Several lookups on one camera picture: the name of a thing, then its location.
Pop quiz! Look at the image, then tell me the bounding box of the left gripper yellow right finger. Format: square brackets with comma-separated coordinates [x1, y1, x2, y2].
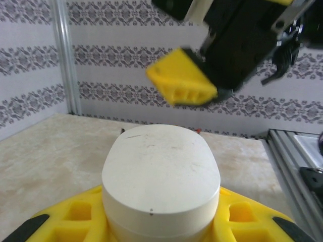
[212, 186, 317, 242]

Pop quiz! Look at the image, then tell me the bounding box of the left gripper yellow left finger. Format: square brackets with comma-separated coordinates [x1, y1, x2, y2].
[1, 185, 113, 242]

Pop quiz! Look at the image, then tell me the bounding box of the white oval box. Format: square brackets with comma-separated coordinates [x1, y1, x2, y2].
[101, 124, 222, 242]

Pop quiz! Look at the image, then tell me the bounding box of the black cable bundle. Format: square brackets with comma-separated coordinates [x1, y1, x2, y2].
[261, 37, 302, 86]

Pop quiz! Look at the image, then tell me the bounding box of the aluminium extrusion rail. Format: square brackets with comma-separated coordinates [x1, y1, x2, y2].
[266, 128, 323, 242]

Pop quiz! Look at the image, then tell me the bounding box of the black metal bracket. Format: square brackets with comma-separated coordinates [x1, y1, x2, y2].
[299, 166, 323, 196]

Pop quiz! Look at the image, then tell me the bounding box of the aluminium frame post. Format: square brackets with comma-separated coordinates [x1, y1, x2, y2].
[54, 0, 83, 115]

